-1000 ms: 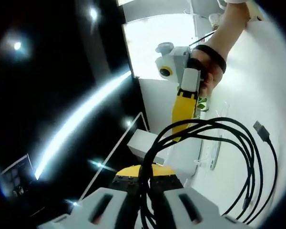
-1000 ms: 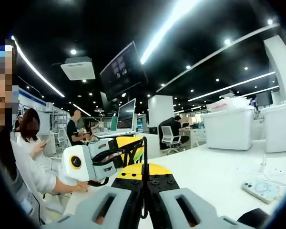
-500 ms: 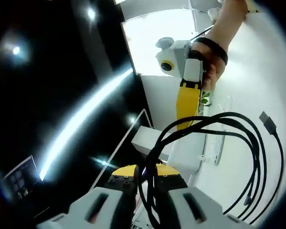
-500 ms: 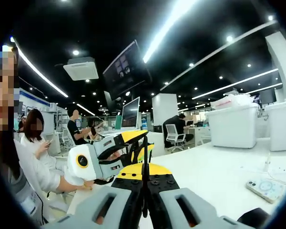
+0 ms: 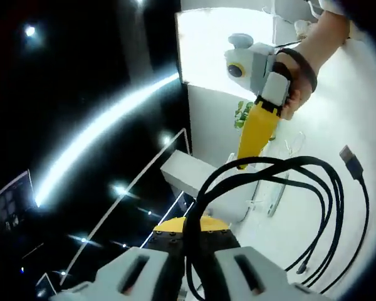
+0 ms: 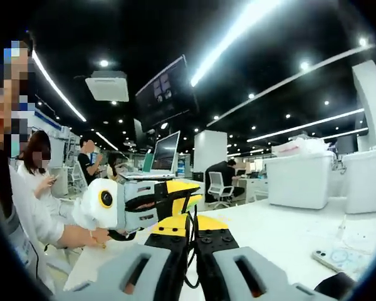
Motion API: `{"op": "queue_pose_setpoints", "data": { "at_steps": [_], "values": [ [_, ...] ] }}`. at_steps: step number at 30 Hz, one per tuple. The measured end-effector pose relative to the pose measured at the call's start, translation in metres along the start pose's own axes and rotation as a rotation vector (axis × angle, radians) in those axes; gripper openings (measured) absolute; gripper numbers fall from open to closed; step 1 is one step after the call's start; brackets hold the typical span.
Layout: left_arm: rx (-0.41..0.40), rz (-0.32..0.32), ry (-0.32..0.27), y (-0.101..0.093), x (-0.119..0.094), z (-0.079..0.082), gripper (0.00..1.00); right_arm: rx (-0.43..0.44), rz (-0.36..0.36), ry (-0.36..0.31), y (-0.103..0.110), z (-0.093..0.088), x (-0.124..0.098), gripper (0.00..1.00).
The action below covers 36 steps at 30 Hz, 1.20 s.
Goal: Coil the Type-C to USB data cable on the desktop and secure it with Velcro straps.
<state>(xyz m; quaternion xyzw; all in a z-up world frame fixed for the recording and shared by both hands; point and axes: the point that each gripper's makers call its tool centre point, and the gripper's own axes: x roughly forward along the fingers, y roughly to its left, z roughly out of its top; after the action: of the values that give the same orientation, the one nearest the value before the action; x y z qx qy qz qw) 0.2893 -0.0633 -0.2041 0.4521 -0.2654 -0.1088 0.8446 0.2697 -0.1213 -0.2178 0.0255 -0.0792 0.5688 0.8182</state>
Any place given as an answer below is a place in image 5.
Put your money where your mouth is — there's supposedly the black gripper hand strap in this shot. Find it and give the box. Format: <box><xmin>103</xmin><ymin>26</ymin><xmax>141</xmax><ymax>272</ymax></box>
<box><xmin>271</xmin><ymin>47</ymin><xmax>318</xmax><ymax>95</ymax></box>

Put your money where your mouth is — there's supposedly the person's right hand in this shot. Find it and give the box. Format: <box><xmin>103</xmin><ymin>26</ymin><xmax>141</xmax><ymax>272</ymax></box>
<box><xmin>272</xmin><ymin>48</ymin><xmax>319</xmax><ymax>122</ymax></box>

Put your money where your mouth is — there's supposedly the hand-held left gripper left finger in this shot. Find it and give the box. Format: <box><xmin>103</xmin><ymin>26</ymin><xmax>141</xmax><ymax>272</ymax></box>
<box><xmin>50</xmin><ymin>216</ymin><xmax>189</xmax><ymax>301</ymax></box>

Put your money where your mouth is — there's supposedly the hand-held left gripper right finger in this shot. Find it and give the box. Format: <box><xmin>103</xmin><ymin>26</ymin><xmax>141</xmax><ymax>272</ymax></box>
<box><xmin>197</xmin><ymin>217</ymin><xmax>328</xmax><ymax>301</ymax></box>

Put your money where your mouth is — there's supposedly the black data cable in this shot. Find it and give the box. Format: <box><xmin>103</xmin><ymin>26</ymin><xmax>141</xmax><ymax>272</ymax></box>
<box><xmin>183</xmin><ymin>144</ymin><xmax>371</xmax><ymax>301</ymax></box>

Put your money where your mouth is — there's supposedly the white charging cable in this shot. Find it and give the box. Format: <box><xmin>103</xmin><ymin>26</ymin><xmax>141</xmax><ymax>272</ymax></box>
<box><xmin>246</xmin><ymin>130</ymin><xmax>307</xmax><ymax>213</ymax></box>

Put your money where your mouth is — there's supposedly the white desktop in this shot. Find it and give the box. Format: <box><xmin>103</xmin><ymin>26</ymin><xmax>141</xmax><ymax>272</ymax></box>
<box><xmin>238</xmin><ymin>18</ymin><xmax>376</xmax><ymax>301</ymax></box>

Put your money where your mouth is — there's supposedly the long curved ceiling light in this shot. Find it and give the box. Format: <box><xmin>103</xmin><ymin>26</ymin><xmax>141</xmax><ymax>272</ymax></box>
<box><xmin>34</xmin><ymin>71</ymin><xmax>180</xmax><ymax>208</ymax></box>

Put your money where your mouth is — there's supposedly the white plastic storage box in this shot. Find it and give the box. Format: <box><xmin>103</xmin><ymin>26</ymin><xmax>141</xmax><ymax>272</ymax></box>
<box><xmin>160</xmin><ymin>149</ymin><xmax>258</xmax><ymax>222</ymax></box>

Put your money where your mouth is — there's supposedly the potted green plant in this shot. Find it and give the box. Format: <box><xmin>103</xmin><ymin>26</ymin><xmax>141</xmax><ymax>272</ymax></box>
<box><xmin>234</xmin><ymin>100</ymin><xmax>255</xmax><ymax>130</ymax></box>

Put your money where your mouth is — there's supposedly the hanging dark monitor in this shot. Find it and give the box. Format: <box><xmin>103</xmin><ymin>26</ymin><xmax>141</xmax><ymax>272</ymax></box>
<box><xmin>0</xmin><ymin>170</ymin><xmax>36</xmax><ymax>233</ymax></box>

